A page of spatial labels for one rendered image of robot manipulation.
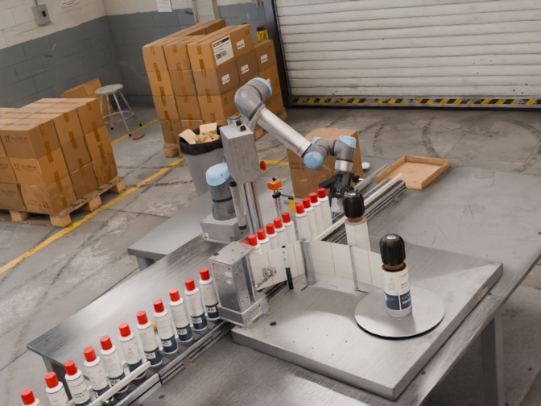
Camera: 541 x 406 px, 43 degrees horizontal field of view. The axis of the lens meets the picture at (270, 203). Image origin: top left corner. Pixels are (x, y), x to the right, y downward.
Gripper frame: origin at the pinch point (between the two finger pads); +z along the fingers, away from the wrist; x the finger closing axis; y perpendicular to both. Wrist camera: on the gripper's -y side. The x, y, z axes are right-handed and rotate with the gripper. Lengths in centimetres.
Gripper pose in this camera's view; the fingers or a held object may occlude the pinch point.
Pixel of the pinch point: (331, 215)
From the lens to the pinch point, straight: 306.8
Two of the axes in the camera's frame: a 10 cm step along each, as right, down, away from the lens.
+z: -1.7, 9.9, 0.2
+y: 7.6, 1.4, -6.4
